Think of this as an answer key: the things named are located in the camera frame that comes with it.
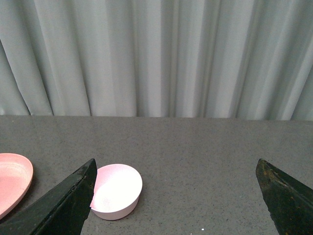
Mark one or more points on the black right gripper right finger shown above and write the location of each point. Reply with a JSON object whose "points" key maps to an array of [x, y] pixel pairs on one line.
{"points": [[289, 202]]}

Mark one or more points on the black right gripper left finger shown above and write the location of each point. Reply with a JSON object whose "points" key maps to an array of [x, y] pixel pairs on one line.
{"points": [[61, 211]]}

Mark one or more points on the light pink bowl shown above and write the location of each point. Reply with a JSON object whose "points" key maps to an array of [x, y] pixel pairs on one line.
{"points": [[116, 191]]}

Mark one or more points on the pink plate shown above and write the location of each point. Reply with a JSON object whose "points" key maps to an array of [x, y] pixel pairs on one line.
{"points": [[16, 173]]}

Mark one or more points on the pale grey curtain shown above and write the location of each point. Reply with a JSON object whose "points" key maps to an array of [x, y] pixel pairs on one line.
{"points": [[249, 59]]}

